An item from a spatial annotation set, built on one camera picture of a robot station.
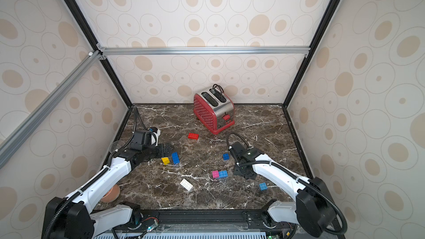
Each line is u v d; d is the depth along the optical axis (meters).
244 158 0.59
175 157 0.92
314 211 0.41
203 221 0.74
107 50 0.92
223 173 0.86
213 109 0.93
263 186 0.82
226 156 0.92
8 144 0.51
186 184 0.83
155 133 0.78
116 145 1.02
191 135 1.03
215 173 0.84
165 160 0.89
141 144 0.64
